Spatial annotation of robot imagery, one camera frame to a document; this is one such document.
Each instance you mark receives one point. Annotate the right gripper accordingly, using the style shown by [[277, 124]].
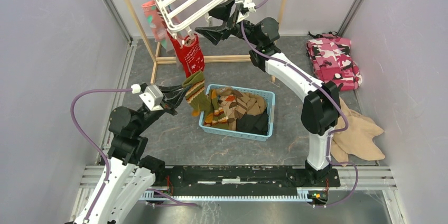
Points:
[[215, 34]]

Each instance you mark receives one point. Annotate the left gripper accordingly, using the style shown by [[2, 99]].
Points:
[[173, 96]]

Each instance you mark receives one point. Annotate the green striped sock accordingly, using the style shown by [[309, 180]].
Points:
[[214, 115], [196, 96]]

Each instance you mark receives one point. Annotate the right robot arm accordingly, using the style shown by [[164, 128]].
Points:
[[320, 100]]

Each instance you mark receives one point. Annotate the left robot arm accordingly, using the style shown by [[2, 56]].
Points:
[[127, 174]]

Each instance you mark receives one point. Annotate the red snowflake sock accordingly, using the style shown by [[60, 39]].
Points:
[[191, 57]]

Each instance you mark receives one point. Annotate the pink patterned sock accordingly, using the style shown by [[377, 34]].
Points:
[[157, 24]]

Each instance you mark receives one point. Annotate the light blue plastic basket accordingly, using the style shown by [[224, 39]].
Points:
[[270, 99]]

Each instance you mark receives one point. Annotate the black garment in basket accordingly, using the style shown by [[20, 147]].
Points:
[[254, 124]]

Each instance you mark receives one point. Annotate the pink camouflage bag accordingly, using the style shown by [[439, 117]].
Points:
[[330, 56]]

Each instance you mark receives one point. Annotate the beige cloth on floor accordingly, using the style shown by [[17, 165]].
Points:
[[357, 139]]

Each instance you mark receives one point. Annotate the wooden rack frame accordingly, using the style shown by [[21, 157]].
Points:
[[158, 61]]

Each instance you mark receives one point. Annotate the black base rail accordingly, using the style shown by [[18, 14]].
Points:
[[244, 180]]

